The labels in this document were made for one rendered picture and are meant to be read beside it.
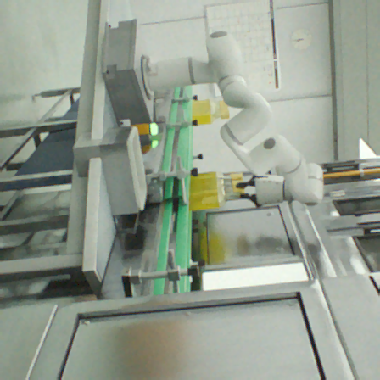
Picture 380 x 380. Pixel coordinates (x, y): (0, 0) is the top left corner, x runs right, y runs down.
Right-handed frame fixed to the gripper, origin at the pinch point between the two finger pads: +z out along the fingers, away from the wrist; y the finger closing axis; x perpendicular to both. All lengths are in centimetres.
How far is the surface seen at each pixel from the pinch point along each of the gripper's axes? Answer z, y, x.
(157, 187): 22.4, 12.2, 24.8
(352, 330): -41, 24, 111
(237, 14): 114, -4, -569
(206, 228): 13.2, -12.3, 6.5
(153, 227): 18.2, 6.8, 43.1
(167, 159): 25.0, 13.9, 4.5
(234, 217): 4.7, -12.5, -3.2
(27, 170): 77, 14, 12
